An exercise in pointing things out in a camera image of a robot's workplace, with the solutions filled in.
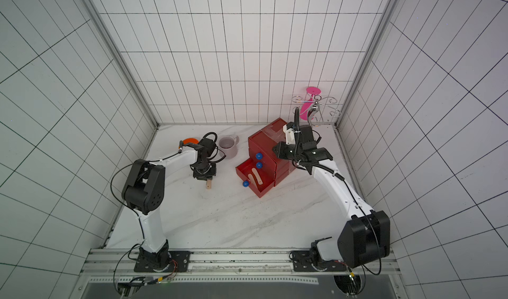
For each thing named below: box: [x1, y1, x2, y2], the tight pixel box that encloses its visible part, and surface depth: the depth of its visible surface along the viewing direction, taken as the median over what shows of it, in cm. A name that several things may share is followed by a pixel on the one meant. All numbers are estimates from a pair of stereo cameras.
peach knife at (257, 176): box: [251, 168, 264, 186], surface depth 97 cm
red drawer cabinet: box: [248, 117, 296, 187], surface depth 86 cm
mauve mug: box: [218, 135, 241, 159], surface depth 106 cm
